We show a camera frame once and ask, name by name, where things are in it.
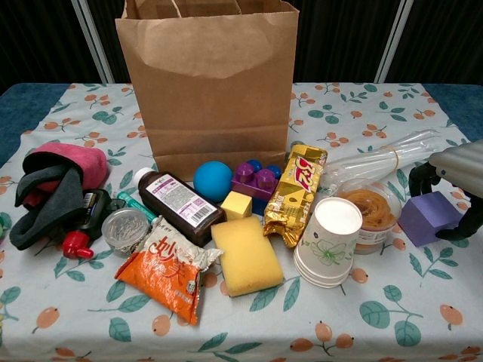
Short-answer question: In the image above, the pink towel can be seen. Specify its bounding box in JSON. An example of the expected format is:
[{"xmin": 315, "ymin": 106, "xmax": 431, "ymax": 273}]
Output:
[{"xmin": 32, "ymin": 141, "xmax": 110, "ymax": 189}]

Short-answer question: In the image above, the orange snack packet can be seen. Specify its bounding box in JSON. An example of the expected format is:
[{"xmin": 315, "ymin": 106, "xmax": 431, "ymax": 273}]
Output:
[{"xmin": 114, "ymin": 215, "xmax": 224, "ymax": 327}]

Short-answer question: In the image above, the transparent plastic bundle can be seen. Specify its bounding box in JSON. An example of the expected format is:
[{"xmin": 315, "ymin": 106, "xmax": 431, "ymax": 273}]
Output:
[{"xmin": 320, "ymin": 129, "xmax": 442, "ymax": 189}]

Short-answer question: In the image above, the small yellow cube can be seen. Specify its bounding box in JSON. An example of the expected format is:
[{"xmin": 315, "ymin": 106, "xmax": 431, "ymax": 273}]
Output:
[{"xmin": 220, "ymin": 190, "xmax": 253, "ymax": 222}]

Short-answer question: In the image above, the brown paper bag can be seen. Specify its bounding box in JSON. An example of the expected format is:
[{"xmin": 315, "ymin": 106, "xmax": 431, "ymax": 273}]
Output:
[{"xmin": 115, "ymin": 0, "xmax": 299, "ymax": 178}]

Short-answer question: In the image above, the small red cap bottle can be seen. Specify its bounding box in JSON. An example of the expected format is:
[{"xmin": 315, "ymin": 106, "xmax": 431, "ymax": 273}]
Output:
[{"xmin": 62, "ymin": 230, "xmax": 94, "ymax": 259}]

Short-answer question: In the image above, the dark grey cloth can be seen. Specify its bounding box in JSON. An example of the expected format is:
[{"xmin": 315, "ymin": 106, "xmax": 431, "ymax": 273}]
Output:
[{"xmin": 9, "ymin": 152, "xmax": 90, "ymax": 252}]

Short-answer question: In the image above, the round clear tin with clips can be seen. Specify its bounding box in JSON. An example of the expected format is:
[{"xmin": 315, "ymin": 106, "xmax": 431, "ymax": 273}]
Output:
[{"xmin": 100, "ymin": 209, "xmax": 151, "ymax": 258}]

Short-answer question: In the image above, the blue ball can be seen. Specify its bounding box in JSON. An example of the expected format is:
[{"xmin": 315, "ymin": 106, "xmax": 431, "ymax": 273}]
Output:
[{"xmin": 192, "ymin": 161, "xmax": 234, "ymax": 203}]

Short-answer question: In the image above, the yellow sponge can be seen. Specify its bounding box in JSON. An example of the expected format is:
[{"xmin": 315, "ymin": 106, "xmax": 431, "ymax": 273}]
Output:
[{"xmin": 210, "ymin": 215, "xmax": 285, "ymax": 298}]

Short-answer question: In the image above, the yellow candy bar wrapper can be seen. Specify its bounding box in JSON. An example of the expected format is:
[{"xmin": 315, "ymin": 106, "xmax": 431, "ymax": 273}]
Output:
[{"xmin": 263, "ymin": 144, "xmax": 328, "ymax": 249}]

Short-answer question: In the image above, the teal marker pen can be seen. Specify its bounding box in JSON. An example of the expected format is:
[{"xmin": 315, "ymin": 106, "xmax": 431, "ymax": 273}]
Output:
[{"xmin": 115, "ymin": 190, "xmax": 159, "ymax": 223}]

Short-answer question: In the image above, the floral tablecloth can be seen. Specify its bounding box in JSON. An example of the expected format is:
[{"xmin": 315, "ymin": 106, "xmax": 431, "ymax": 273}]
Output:
[{"xmin": 0, "ymin": 82, "xmax": 483, "ymax": 362}]

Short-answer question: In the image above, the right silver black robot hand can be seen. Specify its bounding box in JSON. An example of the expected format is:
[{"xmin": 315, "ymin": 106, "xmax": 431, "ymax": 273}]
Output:
[{"xmin": 409, "ymin": 138, "xmax": 483, "ymax": 241}]

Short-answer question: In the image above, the mont blanc dessert plastic cup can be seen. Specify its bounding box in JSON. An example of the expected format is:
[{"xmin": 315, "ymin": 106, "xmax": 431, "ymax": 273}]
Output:
[{"xmin": 335, "ymin": 177, "xmax": 403, "ymax": 256}]

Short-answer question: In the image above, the purple blue building block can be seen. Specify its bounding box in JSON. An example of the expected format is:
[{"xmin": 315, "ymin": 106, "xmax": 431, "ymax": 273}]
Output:
[{"xmin": 230, "ymin": 158, "xmax": 282, "ymax": 216}]

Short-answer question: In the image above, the black ribbed partition panel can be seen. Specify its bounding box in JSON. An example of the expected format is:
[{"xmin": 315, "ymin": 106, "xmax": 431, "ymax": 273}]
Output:
[
  {"xmin": 377, "ymin": 0, "xmax": 483, "ymax": 86},
  {"xmin": 0, "ymin": 0, "xmax": 114, "ymax": 86},
  {"xmin": 85, "ymin": 0, "xmax": 131, "ymax": 84},
  {"xmin": 294, "ymin": 0, "xmax": 414, "ymax": 84}
]

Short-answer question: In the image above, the white paper cup stack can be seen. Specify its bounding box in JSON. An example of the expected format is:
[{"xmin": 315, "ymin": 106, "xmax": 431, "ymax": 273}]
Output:
[{"xmin": 293, "ymin": 198, "xmax": 364, "ymax": 290}]

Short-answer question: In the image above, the brown medicine bottle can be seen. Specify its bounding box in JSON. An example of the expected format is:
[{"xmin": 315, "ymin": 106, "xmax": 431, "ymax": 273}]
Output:
[{"xmin": 134, "ymin": 167, "xmax": 227, "ymax": 248}]

